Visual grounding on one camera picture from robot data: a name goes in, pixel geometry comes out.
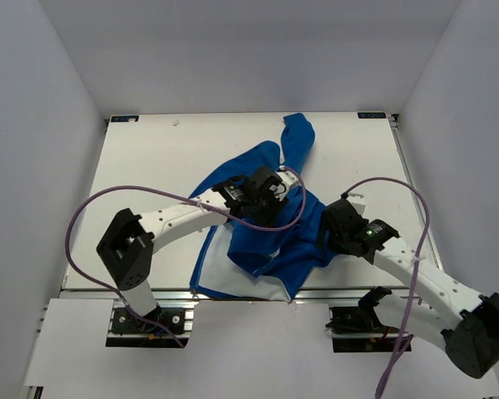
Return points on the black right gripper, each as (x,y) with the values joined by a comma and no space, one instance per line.
(322,235)

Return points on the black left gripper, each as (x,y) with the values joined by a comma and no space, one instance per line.
(266,219)

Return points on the blue zip-up jacket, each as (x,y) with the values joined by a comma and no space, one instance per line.
(239,262)

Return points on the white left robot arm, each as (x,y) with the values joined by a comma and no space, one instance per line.
(130,241)

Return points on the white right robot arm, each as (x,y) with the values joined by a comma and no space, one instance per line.
(457,319)

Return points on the blue right corner label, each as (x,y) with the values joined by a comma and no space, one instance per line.
(369,115)

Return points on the blue corner label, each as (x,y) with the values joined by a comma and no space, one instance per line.
(124,119)
(369,115)

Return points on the blue left corner label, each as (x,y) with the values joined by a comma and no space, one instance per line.
(124,119)

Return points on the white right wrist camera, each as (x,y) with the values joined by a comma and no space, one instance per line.
(357,201)

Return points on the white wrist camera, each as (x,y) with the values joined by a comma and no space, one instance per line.
(357,201)
(289,180)

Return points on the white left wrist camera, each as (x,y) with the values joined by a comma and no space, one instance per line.
(289,180)

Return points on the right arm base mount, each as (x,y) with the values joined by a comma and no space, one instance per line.
(357,329)

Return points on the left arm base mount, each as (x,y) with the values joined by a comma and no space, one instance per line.
(171,328)

